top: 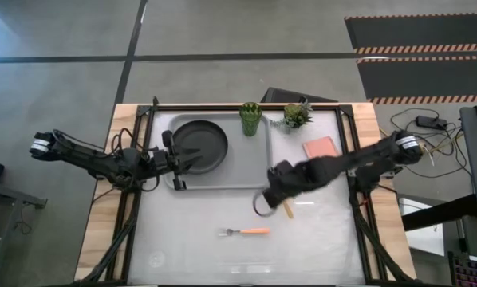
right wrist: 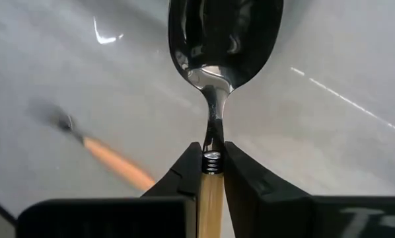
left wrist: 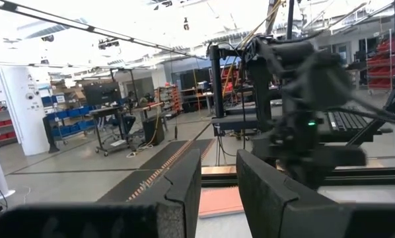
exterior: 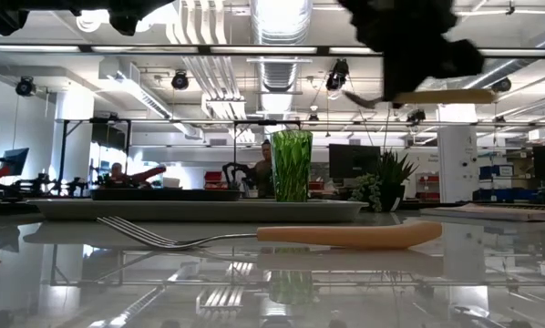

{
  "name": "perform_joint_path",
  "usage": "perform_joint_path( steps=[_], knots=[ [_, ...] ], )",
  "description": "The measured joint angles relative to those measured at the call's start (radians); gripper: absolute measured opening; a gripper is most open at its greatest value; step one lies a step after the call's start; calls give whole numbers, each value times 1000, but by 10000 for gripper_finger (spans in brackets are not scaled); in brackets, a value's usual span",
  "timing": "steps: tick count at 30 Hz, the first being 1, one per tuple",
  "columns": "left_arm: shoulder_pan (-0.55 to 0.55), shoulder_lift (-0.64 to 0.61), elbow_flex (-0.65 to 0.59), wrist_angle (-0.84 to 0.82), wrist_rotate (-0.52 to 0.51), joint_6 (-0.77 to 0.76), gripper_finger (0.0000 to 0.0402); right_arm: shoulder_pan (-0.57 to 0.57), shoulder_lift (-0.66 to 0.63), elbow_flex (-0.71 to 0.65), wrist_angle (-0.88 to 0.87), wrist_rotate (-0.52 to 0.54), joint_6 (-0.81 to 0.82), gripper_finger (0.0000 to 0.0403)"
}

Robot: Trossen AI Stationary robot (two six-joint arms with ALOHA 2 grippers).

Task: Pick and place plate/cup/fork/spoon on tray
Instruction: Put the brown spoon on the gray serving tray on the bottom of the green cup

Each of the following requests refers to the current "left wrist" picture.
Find black box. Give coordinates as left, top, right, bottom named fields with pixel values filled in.
left=142, top=116, right=166, bottom=147

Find yellow cable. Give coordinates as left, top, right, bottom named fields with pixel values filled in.
left=221, top=0, right=284, bottom=99

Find orange storage shelf rack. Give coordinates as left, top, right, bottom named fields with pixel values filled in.
left=154, top=85, right=184, bottom=117

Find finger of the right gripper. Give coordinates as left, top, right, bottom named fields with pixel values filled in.
left=283, top=163, right=306, bottom=189
left=305, top=164, right=329, bottom=190

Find black wheeled desk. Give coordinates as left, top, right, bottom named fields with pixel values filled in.
left=89, top=105, right=136, bottom=157

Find black keyboard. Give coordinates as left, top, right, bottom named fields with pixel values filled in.
left=326, top=110, right=369, bottom=132

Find black workstation stand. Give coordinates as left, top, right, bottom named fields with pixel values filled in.
left=207, top=42, right=395, bottom=148

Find shelf with blue bins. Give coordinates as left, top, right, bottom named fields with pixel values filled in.
left=42, top=94, right=98, bottom=153

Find black floor mat orange stripes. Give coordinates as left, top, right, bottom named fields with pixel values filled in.
left=96, top=139, right=194, bottom=203
left=170, top=138, right=217, bottom=173

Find black monitor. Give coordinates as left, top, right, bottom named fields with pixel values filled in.
left=83, top=81, right=122, bottom=106

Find ceiling light rail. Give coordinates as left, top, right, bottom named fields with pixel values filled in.
left=0, top=0, right=207, bottom=61

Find white pillar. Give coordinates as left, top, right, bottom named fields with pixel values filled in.
left=0, top=65, right=52, bottom=156

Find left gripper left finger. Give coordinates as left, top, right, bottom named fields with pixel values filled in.
left=0, top=148, right=203, bottom=238

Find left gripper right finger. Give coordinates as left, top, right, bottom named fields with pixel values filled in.
left=236, top=148, right=395, bottom=238

